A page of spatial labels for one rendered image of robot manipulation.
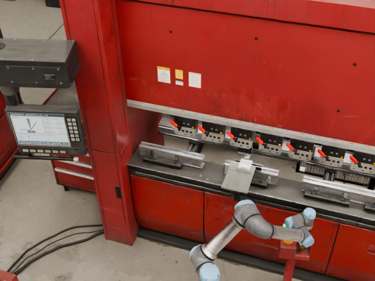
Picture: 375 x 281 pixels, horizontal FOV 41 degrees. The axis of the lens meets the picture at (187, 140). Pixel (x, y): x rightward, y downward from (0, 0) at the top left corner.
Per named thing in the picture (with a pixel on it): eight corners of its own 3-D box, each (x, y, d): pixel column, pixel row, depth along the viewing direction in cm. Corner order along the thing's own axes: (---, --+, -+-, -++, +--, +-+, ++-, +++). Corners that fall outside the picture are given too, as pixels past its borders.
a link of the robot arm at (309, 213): (300, 208, 312) (312, 204, 314) (298, 219, 320) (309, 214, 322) (306, 218, 307) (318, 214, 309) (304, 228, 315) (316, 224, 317)
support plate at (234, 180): (221, 188, 341) (221, 187, 340) (230, 162, 360) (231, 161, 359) (246, 194, 337) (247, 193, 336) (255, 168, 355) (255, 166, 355)
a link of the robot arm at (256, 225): (260, 228, 272) (320, 237, 299) (252, 213, 280) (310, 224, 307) (249, 242, 276) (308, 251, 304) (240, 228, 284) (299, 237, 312)
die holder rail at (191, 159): (139, 155, 384) (138, 146, 378) (142, 150, 388) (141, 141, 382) (202, 169, 372) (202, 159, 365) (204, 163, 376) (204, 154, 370)
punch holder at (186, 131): (174, 134, 356) (173, 115, 345) (178, 126, 362) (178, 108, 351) (195, 138, 352) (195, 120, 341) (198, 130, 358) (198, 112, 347)
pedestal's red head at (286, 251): (278, 258, 337) (281, 241, 325) (278, 238, 349) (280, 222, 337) (308, 261, 335) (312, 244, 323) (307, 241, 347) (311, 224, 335)
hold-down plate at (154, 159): (143, 161, 379) (142, 158, 377) (145, 156, 383) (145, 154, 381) (180, 169, 371) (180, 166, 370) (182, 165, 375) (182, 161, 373)
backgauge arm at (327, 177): (318, 199, 366) (322, 185, 356) (329, 143, 411) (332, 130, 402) (330, 201, 364) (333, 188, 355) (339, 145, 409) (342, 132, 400)
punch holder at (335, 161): (318, 163, 331) (322, 144, 320) (320, 155, 337) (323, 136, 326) (341, 168, 327) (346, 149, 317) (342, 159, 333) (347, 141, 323)
